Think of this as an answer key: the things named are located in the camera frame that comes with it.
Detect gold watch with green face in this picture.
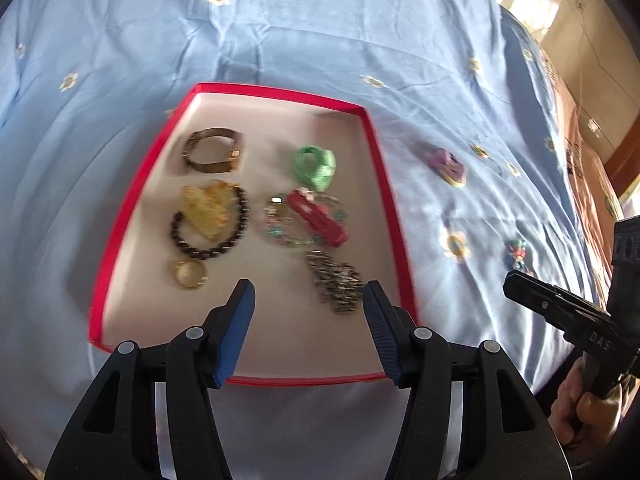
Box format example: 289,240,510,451
182,128,248,175

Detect black bead bracelet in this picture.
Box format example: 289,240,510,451
170,185,250,262

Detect wooden cabinet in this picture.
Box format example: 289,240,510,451
597,105,640,223

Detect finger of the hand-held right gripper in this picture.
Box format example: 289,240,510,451
502,269,583,333

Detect purple bow hair tie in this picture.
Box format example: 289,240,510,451
426,147,469,188

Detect wide gold ring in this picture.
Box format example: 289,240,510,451
173,258,209,291

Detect green knotted hair tie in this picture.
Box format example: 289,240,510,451
291,144,339,191

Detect yellow hair claw clip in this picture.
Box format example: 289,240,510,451
179,182,240,251

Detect orange printed blanket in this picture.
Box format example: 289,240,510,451
539,42,628,286

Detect red shallow cardboard box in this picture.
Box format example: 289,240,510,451
88,82,420,387

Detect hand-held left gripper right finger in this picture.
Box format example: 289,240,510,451
362,280,571,480

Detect person's right hand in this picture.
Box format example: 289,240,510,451
549,360,627,463

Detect teal bead bracelet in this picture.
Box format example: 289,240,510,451
264,191,349,248

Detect pink and teal charm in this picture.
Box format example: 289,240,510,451
504,239,532,276

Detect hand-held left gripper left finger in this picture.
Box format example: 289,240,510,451
45,279,256,480

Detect red hair clip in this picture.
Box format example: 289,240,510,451
285,187,349,248

